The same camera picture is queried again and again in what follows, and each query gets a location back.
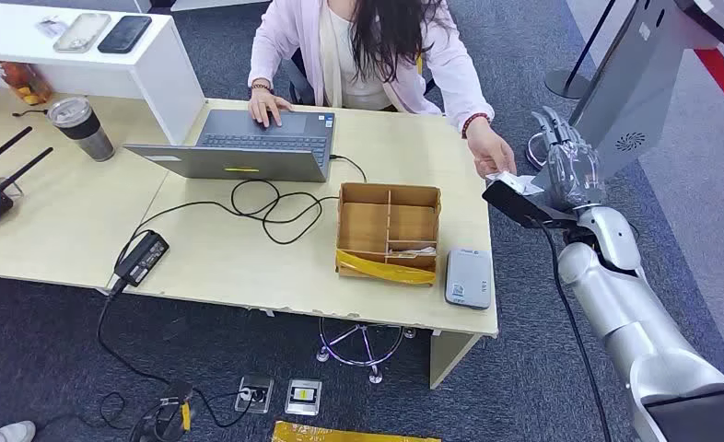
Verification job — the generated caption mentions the person's right hand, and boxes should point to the person's right hand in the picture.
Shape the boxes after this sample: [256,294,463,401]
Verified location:
[247,87,294,129]

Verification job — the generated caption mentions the white desk shelf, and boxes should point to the white desk shelf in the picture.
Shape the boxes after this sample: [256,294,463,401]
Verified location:
[0,0,206,146]

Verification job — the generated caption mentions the grey laptop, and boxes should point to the grey laptop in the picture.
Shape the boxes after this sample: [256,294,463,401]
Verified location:
[123,108,337,184]

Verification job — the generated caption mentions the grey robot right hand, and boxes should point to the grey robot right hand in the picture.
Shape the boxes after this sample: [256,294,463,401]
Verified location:
[531,106,607,214]

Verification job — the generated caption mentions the person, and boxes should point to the person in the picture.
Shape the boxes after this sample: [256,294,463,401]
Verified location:
[247,0,518,180]

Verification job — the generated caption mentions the clear grey phone case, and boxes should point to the clear grey phone case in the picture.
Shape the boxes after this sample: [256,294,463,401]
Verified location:
[52,12,112,54]

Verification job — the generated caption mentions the yellow tape strip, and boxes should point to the yellow tape strip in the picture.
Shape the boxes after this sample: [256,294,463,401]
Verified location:
[335,249,438,286]

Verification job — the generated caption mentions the black floor plug yellow tag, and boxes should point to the black floor plug yellow tag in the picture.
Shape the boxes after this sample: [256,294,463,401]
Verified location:
[130,380,195,442]

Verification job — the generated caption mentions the wooden compartment box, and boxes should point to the wooden compartment box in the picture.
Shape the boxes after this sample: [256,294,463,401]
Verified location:
[335,181,442,288]

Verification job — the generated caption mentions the red bead bracelet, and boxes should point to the red bead bracelet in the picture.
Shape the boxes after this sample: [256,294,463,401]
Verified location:
[461,112,491,140]

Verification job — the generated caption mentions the orange snack bag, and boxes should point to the orange snack bag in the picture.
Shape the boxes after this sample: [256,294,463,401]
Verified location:
[0,59,53,107]

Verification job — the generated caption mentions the black laptop charging cable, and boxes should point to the black laptop charging cable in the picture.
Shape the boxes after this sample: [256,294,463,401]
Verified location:
[117,154,368,258]

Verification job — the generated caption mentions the black laptop power adapter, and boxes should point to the black laptop power adapter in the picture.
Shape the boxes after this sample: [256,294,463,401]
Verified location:
[112,230,171,288]

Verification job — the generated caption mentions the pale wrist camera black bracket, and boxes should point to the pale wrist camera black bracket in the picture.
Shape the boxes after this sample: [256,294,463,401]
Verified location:
[483,175,577,230]

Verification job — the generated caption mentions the grey kiosk stand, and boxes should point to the grey kiosk stand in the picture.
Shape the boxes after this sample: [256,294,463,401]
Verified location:
[531,0,724,209]

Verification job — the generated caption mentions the black phone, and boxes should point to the black phone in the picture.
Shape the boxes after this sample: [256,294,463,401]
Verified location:
[97,14,154,55]

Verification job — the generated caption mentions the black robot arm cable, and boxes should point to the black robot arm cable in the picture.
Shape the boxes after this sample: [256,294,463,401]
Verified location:
[530,216,613,442]

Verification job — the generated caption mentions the person's left hand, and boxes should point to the person's left hand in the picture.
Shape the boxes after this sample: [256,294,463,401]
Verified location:
[465,119,518,180]

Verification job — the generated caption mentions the white card reader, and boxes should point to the white card reader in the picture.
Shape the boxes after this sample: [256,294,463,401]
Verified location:
[444,247,495,311]

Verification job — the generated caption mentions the yellow package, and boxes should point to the yellow package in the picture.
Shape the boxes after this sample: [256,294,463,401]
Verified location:
[271,420,442,442]

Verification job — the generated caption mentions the chrome stool base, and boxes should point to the chrome stool base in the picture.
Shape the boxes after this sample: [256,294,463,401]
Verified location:
[314,317,418,386]

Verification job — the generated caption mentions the round chrome stanchion base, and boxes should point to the round chrome stanchion base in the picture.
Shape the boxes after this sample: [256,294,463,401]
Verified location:
[524,131,562,172]

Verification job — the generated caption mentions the steel tumbler with lid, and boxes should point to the steel tumbler with lid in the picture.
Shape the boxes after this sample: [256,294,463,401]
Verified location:
[47,96,117,164]

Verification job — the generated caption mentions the metal floor socket yellow label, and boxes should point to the metal floor socket yellow label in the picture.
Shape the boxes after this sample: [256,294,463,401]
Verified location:
[284,378,323,417]

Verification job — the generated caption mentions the black stanchion post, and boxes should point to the black stanchion post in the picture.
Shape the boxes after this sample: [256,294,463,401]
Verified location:
[543,0,616,100]

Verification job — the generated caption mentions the small clear packet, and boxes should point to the small clear packet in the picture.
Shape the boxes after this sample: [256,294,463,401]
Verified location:
[35,17,69,39]

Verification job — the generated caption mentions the black mains cable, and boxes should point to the black mains cable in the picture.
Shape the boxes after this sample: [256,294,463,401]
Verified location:
[96,277,183,391]

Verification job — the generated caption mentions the white shoe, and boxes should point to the white shoe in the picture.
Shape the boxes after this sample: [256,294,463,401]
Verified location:
[0,421,37,442]

